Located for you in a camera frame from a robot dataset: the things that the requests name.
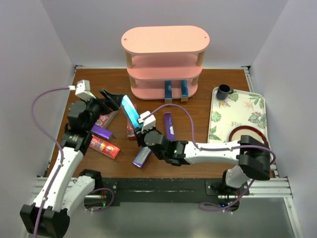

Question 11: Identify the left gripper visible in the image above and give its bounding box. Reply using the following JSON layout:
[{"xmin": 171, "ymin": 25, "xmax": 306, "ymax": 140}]
[{"xmin": 80, "ymin": 89, "xmax": 123, "ymax": 131}]

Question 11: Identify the blue toothpaste box with label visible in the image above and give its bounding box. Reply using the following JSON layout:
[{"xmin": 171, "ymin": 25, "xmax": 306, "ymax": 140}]
[{"xmin": 121, "ymin": 95, "xmax": 142, "ymax": 130}]

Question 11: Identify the purple toothpaste box with label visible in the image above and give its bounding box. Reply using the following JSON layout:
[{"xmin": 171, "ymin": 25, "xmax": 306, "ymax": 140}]
[{"xmin": 133, "ymin": 147, "xmax": 151, "ymax": 168}]

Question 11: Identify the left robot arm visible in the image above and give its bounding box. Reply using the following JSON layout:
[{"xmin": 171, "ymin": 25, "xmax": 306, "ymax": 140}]
[{"xmin": 20, "ymin": 86, "xmax": 124, "ymax": 238}]

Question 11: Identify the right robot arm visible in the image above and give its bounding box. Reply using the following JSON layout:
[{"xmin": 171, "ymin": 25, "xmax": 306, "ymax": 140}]
[{"xmin": 134, "ymin": 127, "xmax": 271, "ymax": 195}]

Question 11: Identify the pink three-tier shelf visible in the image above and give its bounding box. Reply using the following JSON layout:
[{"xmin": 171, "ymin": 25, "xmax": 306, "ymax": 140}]
[{"xmin": 121, "ymin": 25, "xmax": 210, "ymax": 100}]

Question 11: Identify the red toothpaste box middle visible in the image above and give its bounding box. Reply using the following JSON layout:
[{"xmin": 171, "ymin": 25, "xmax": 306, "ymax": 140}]
[{"xmin": 127, "ymin": 118, "xmax": 136, "ymax": 140}]

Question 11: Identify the red toothpaste box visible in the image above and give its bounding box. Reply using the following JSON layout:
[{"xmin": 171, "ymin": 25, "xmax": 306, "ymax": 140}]
[
  {"xmin": 95, "ymin": 111, "xmax": 118, "ymax": 128},
  {"xmin": 90, "ymin": 135, "xmax": 120, "ymax": 160},
  {"xmin": 127, "ymin": 118, "xmax": 136, "ymax": 140}
]

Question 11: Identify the red toothpaste box upper left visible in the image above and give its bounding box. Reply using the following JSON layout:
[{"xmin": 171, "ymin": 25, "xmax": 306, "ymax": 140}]
[{"xmin": 95, "ymin": 111, "xmax": 118, "ymax": 128}]

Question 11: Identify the red toothpaste box lower left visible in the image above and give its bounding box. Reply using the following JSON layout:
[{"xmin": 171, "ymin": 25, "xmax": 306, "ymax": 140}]
[{"xmin": 90, "ymin": 135, "xmax": 120, "ymax": 160}]

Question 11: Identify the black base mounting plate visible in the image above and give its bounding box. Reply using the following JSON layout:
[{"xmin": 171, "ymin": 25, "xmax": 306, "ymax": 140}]
[{"xmin": 103, "ymin": 178, "xmax": 248, "ymax": 206}]

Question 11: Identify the dark blue mug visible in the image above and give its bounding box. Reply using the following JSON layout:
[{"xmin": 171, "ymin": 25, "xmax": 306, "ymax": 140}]
[{"xmin": 216, "ymin": 84, "xmax": 233, "ymax": 101}]

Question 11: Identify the red rimmed plate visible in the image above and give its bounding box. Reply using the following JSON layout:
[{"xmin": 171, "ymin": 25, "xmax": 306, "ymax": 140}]
[{"xmin": 228, "ymin": 125, "xmax": 269, "ymax": 148}]

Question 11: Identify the floral serving tray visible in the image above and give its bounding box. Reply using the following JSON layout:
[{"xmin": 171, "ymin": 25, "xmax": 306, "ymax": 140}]
[{"xmin": 208, "ymin": 87, "xmax": 268, "ymax": 143}]

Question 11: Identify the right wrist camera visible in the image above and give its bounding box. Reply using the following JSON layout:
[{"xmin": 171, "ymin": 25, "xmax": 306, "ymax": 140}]
[{"xmin": 138, "ymin": 111, "xmax": 156, "ymax": 133}]

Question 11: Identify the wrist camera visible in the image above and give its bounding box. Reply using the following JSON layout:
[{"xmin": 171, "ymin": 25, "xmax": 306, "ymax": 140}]
[
  {"xmin": 138, "ymin": 111, "xmax": 156, "ymax": 133},
  {"xmin": 68, "ymin": 80, "xmax": 96, "ymax": 101}
]

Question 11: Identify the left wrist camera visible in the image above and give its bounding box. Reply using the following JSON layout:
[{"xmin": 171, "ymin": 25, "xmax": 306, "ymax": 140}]
[{"xmin": 68, "ymin": 80, "xmax": 96, "ymax": 101}]

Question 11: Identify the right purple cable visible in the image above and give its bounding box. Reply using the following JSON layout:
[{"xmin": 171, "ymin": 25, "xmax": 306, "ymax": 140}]
[{"xmin": 148, "ymin": 103, "xmax": 276, "ymax": 213}]

